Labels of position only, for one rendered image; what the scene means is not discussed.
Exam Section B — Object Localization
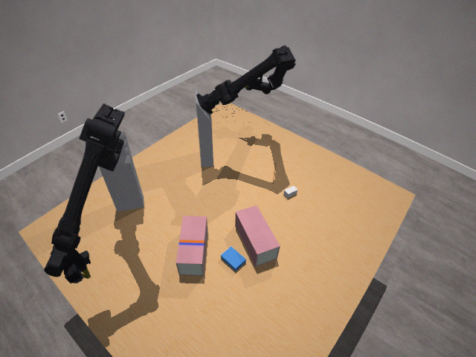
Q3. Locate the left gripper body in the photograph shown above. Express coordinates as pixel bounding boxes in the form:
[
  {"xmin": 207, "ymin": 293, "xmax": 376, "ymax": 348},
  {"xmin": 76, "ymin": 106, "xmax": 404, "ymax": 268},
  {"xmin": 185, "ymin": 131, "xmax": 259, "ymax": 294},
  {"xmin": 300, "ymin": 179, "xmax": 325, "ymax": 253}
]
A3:
[{"xmin": 246, "ymin": 83, "xmax": 260, "ymax": 91}]

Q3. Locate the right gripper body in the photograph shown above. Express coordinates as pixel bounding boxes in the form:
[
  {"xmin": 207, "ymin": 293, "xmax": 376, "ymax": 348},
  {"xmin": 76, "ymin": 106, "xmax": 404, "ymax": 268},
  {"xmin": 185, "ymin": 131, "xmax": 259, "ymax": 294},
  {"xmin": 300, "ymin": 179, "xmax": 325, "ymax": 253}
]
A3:
[{"xmin": 67, "ymin": 250, "xmax": 91, "ymax": 272}]

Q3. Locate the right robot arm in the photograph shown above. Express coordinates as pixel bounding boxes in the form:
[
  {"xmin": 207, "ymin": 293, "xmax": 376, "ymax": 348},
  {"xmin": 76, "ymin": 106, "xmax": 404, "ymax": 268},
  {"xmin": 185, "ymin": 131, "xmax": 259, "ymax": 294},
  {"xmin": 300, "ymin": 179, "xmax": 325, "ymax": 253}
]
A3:
[{"xmin": 44, "ymin": 103, "xmax": 125, "ymax": 283}]

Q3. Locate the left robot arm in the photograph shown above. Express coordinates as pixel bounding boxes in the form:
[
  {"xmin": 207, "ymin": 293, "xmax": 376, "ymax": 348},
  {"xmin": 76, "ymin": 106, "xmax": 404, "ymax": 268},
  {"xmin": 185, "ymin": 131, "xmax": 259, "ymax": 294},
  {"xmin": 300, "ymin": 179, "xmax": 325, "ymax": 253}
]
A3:
[{"xmin": 196, "ymin": 45, "xmax": 296, "ymax": 115}]

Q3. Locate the pink rectangular box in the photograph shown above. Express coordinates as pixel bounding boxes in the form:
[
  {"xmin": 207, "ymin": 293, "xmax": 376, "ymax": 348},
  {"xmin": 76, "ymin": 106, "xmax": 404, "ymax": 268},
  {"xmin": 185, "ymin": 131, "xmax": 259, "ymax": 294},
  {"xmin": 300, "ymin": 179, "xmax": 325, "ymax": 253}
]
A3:
[
  {"xmin": 176, "ymin": 216, "xmax": 208, "ymax": 276},
  {"xmin": 235, "ymin": 205, "xmax": 280, "ymax": 266}
]

